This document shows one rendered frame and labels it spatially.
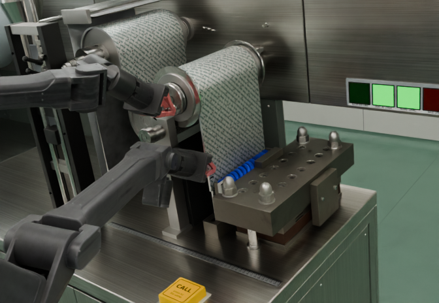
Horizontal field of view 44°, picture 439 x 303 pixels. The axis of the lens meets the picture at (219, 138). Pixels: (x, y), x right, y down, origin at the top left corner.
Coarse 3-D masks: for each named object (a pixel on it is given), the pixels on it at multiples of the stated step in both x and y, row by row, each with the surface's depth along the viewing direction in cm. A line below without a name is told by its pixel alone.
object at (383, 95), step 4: (376, 88) 127; (380, 88) 127; (384, 88) 126; (388, 88) 125; (392, 88) 125; (376, 92) 128; (380, 92) 127; (384, 92) 126; (388, 92) 126; (392, 92) 125; (376, 96) 128; (380, 96) 127; (384, 96) 127; (388, 96) 126; (392, 96) 125; (376, 100) 128; (380, 100) 128; (384, 100) 127; (388, 100) 126; (392, 100) 126; (380, 104) 128; (384, 104) 127; (388, 104) 127; (392, 104) 126
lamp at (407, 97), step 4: (400, 88) 123; (404, 88) 123; (408, 88) 122; (412, 88) 122; (416, 88) 121; (400, 92) 124; (404, 92) 123; (408, 92) 123; (412, 92) 122; (416, 92) 121; (400, 96) 124; (404, 96) 124; (408, 96) 123; (412, 96) 122; (416, 96) 122; (400, 100) 124; (404, 100) 124; (408, 100) 123; (412, 100) 123; (416, 100) 122; (400, 104) 125; (404, 104) 124; (408, 104) 124; (412, 104) 123; (416, 104) 122; (416, 108) 123
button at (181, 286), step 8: (176, 280) 113; (184, 280) 113; (168, 288) 111; (176, 288) 111; (184, 288) 110; (192, 288) 110; (200, 288) 110; (160, 296) 109; (168, 296) 108; (176, 296) 108; (184, 296) 108; (192, 296) 107; (200, 296) 109
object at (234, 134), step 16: (256, 96) 138; (224, 112) 129; (240, 112) 134; (256, 112) 139; (208, 128) 125; (224, 128) 129; (240, 128) 135; (256, 128) 140; (208, 144) 126; (224, 144) 130; (240, 144) 136; (256, 144) 141; (224, 160) 131; (240, 160) 137; (208, 176) 127
